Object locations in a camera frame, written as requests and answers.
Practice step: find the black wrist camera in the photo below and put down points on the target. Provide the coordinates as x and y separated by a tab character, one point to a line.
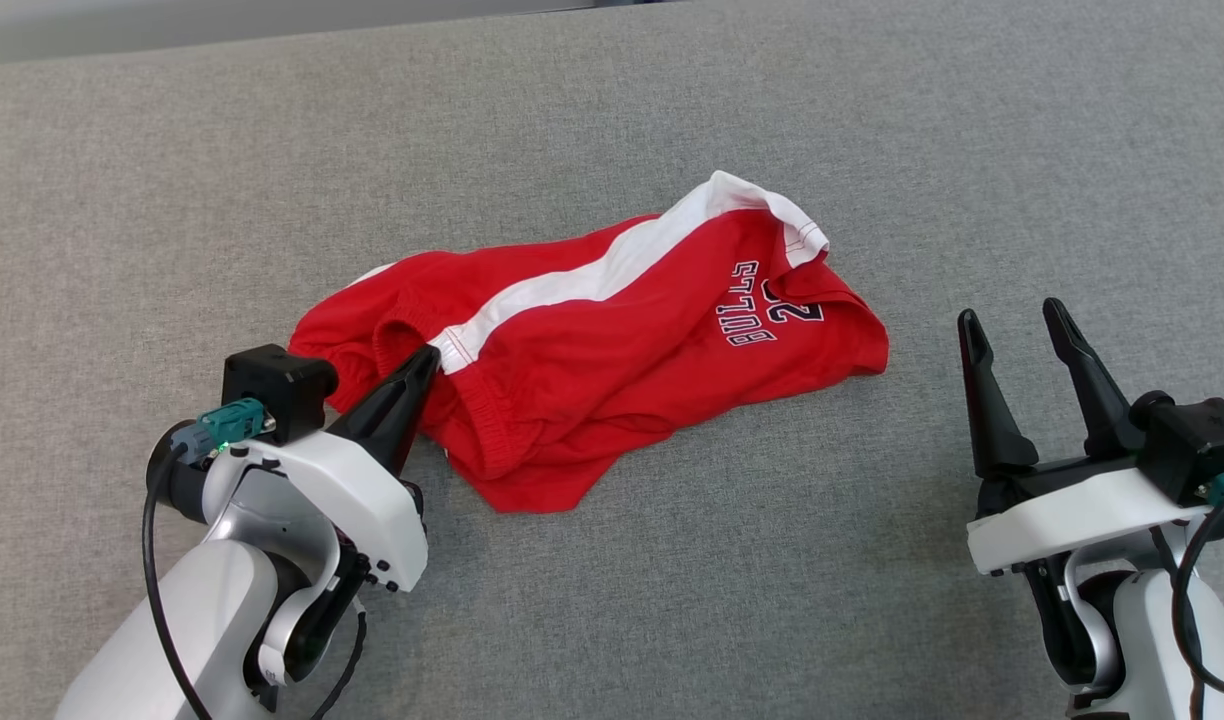
277	385
1197	440

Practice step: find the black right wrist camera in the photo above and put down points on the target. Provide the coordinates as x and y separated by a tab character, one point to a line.
1197	440

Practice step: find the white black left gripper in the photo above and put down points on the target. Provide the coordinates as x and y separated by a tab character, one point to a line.
362	500

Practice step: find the stack of red clothes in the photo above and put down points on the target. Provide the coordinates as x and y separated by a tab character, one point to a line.
592	360

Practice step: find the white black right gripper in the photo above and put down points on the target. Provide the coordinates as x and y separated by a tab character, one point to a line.
1072	515

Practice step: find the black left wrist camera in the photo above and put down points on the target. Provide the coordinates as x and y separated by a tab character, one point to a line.
277	385

